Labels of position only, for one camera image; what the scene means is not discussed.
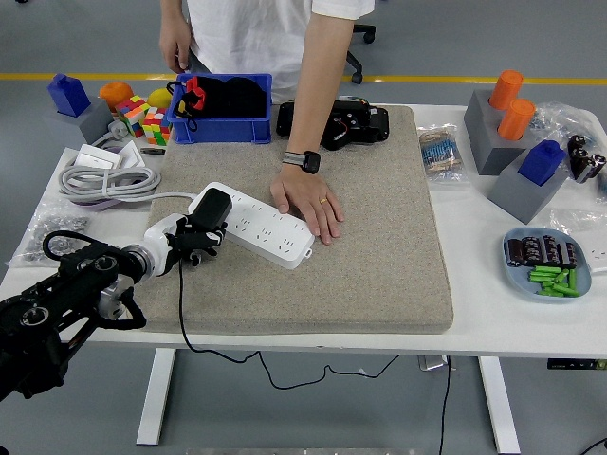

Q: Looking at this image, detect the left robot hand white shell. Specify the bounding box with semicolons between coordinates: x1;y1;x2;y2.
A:
143;211;230;279

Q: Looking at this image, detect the person's left hand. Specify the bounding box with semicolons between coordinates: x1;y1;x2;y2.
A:
268;165;346;246

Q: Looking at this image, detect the person's right hand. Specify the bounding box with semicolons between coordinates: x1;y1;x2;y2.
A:
158;21;194;74

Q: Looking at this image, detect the white power strip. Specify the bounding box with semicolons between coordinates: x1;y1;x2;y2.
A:
188;181;316;270

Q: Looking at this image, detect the black plug with cord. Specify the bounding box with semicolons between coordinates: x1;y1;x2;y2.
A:
177;188;403;391

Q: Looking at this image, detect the black wrist watch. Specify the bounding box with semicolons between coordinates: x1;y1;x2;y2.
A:
282;150;322;175

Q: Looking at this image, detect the yellow ball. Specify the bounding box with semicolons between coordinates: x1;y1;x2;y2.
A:
146;87;173;109

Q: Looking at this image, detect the purple flat tray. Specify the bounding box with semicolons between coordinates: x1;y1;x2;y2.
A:
70;196;125;210

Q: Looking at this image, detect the person's torso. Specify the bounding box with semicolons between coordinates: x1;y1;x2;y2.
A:
187;0;376;99

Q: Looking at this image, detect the orange ball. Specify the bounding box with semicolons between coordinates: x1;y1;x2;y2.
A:
98;81;135;114

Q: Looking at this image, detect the colourful puzzle cube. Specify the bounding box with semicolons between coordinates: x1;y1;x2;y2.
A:
140;106;173;146
114;94;151;138

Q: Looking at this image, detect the black pouch with red trim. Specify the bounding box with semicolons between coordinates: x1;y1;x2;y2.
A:
165;75;267;132

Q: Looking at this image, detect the black mechanical module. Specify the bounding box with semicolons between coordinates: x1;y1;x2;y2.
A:
275;97;391;152

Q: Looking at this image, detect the grey-brown mat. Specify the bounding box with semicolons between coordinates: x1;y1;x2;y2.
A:
125;104;454;336

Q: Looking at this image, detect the blue plastic bin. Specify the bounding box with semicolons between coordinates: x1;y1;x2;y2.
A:
169;72;274;145

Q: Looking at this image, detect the clear bag of screws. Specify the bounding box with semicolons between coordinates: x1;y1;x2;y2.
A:
9;198;94;266

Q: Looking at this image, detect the blue plastic block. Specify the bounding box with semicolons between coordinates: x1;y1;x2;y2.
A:
516;138;567;187
46;73;91;118

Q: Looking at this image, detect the black office chair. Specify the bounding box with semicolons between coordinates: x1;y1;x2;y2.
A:
343;23;377;85

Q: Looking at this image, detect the clear bag of resistors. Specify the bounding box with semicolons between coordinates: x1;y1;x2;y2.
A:
415;121;471;185

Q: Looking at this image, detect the white table leg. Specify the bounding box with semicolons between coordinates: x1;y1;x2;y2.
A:
136;348;176;446
477;355;522;455

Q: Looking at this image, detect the large grey block holder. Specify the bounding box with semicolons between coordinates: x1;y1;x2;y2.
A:
463;88;540;176

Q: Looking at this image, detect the orange cylinder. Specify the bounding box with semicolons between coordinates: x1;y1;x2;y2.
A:
488;69;524;111
496;98;537;141

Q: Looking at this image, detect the light blue plate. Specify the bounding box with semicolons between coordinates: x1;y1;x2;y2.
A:
502;226;593;304

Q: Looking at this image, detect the crumpled clear plastic bag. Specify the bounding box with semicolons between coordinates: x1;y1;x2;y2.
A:
528;100;601;157

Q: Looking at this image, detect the clear bag with white parts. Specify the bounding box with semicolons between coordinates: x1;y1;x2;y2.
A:
547;206;607;276

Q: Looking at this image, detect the black desk height controller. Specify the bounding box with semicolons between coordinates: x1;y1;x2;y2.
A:
546;358;607;372

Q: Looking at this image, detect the grey coiled power cable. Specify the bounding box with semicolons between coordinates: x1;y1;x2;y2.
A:
57;163;198;206

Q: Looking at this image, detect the white wall switch box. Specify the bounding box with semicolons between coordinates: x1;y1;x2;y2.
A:
74;143;123;171

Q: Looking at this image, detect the metal bracket under table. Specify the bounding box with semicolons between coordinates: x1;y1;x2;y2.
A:
416;354;457;372

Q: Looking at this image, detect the black hanging cable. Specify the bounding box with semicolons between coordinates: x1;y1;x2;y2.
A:
436;355;452;455

